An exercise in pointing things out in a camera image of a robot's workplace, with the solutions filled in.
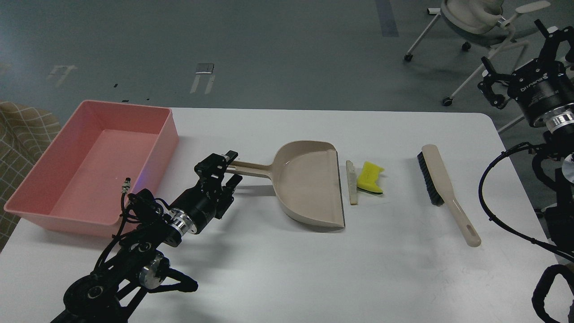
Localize yellow sponge piece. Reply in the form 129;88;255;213
357;161;385;194

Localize white office chair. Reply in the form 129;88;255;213
404;0;551;107

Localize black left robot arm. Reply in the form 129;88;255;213
53;151;242;323

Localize beige hand brush black bristles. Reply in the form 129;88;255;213
417;144;482;247

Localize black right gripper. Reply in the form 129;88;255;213
478;20;574;131

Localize beige plastic dustpan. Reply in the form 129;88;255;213
226;140;346;229

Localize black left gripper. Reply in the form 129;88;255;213
173;151;243;235

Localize pink plastic bin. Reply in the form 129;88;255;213
4;100;178;237

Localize beige checkered cloth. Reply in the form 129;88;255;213
0;100;61;249

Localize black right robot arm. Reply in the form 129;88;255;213
478;20;574;323

